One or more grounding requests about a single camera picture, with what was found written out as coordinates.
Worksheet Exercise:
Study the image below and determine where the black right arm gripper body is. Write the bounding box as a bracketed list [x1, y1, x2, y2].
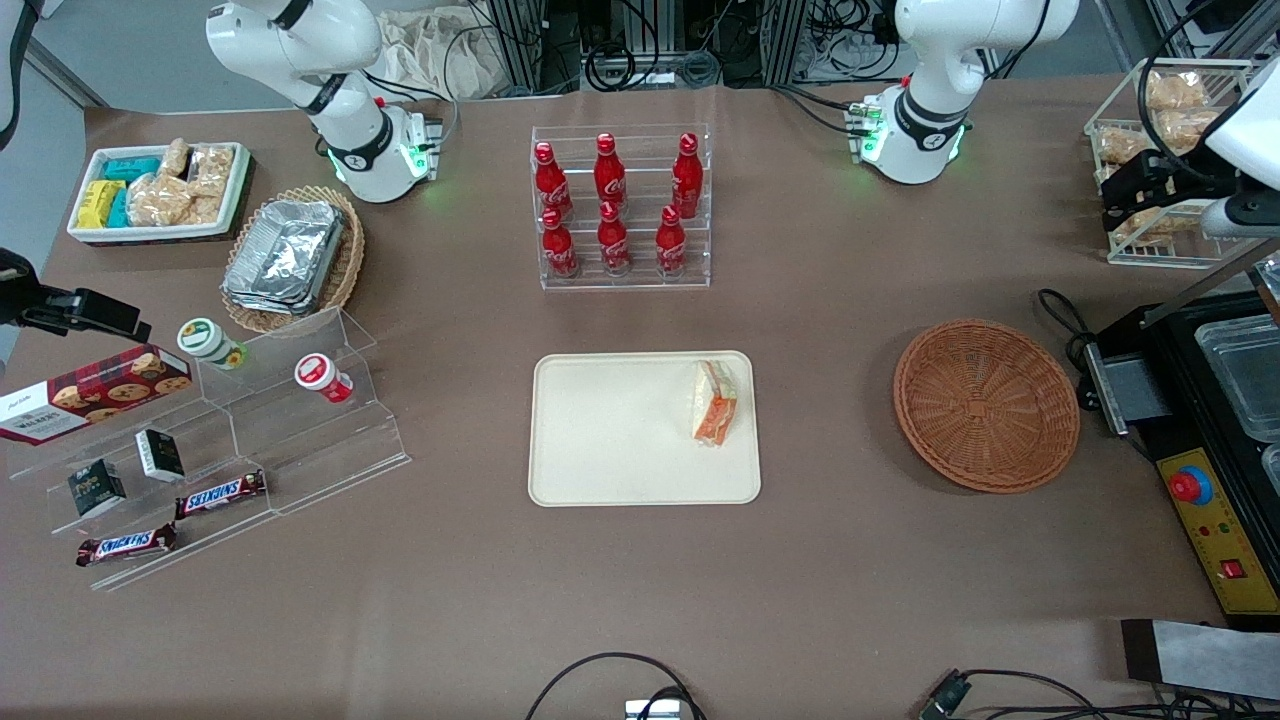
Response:
[0, 248, 81, 331]

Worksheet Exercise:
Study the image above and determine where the triangle sandwich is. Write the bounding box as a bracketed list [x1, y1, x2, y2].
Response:
[692, 361, 739, 447]

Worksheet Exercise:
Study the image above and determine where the white rectangular snack tray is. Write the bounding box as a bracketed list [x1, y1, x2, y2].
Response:
[66, 142, 253, 245]

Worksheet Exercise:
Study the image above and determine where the oval light wicker basket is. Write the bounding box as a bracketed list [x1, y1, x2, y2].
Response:
[220, 185, 366, 336]

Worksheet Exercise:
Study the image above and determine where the round brown wicker basket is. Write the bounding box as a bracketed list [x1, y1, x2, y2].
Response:
[892, 318, 1082, 495]

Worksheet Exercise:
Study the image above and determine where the cream plastic tray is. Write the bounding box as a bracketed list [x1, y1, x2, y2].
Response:
[527, 350, 763, 508]

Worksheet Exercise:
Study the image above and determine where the red cookie box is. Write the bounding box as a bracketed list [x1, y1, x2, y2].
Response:
[0, 343, 193, 447]

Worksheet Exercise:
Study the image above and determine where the green lid white cup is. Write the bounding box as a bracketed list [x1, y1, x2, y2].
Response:
[177, 317, 248, 371]

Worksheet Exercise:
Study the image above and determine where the yellow snack pack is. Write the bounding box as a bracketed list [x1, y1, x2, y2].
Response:
[78, 180, 126, 229]

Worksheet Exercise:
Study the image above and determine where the small black box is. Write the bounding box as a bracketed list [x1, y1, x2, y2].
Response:
[67, 458, 128, 519]
[135, 429, 186, 484]

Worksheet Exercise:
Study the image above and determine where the stack of foil containers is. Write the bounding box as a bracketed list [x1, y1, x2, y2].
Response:
[222, 200, 346, 316]

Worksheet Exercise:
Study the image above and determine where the brown chocolate bar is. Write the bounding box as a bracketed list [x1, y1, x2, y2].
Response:
[76, 522, 179, 568]
[175, 469, 268, 520]

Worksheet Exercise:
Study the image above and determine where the red lid white cup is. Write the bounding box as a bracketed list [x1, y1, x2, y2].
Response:
[294, 353, 354, 405]

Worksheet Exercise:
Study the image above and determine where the clear acrylic tiered stand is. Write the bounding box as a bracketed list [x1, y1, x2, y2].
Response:
[8, 308, 413, 593]

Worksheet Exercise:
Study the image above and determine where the red emergency stop button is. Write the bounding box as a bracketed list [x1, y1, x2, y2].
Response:
[1168, 464, 1214, 507]

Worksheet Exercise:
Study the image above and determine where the black sealing machine yellow panel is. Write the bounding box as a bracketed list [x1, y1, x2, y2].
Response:
[1075, 240, 1280, 631]

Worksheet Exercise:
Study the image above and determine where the beige cloth bag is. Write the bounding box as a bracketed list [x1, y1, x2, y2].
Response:
[375, 8, 506, 101]

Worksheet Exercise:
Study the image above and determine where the red cola bottle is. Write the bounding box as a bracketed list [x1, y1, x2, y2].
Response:
[656, 205, 689, 276]
[671, 133, 704, 219]
[594, 133, 628, 213]
[533, 141, 574, 221]
[541, 207, 580, 279]
[597, 200, 632, 276]

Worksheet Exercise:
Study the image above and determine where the grey flat strip black edge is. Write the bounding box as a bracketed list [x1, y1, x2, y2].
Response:
[1120, 618, 1280, 701]

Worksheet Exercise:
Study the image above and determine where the clear acrylic bottle rack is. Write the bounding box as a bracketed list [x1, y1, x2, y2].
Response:
[530, 123, 713, 292]

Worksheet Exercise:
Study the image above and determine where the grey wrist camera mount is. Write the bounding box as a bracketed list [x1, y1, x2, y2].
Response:
[1200, 190, 1280, 239]

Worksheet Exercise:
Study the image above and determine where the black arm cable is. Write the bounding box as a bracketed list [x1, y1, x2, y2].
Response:
[1138, 0, 1266, 183]

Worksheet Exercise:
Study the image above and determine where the white wire basket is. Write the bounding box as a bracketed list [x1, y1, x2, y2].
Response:
[1084, 58, 1280, 269]

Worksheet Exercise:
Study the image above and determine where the black machine power cable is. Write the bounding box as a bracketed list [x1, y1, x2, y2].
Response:
[1037, 288, 1101, 411]

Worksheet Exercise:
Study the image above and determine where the aluminium frame post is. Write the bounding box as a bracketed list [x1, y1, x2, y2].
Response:
[763, 0, 811, 86]
[480, 0, 548, 96]

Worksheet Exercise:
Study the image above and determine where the black cable tangle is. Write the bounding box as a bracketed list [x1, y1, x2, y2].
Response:
[545, 0, 781, 93]

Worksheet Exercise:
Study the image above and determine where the black connector with cable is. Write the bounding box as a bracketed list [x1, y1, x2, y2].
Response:
[918, 668, 1280, 720]

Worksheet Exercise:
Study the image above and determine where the black looped cable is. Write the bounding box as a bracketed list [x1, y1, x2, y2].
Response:
[524, 652, 706, 720]

